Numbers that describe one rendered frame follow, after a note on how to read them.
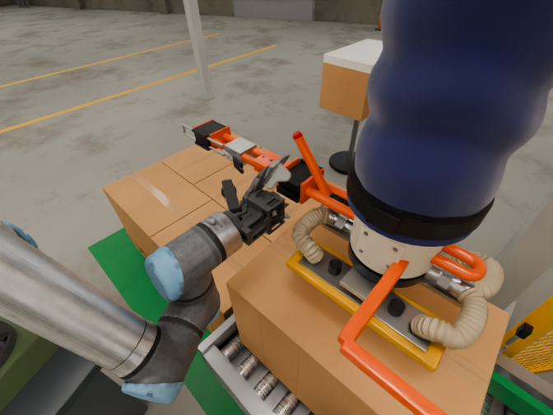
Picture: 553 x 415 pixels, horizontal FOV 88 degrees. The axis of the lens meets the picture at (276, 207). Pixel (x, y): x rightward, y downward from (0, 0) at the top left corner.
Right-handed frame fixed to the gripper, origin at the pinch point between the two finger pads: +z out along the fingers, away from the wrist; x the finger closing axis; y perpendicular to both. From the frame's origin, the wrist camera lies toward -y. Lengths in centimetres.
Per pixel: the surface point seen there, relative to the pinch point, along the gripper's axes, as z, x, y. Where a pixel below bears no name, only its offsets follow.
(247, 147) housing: 2.2, 1.5, -16.3
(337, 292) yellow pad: -11.2, -11.0, 24.0
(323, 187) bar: 1.4, 2.0, 9.9
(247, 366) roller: -25, -65, 4
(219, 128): 3.2, 2.3, -29.5
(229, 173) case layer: 46, -65, -89
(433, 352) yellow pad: -9.7, -11.0, 43.0
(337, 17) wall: 747, -109, -467
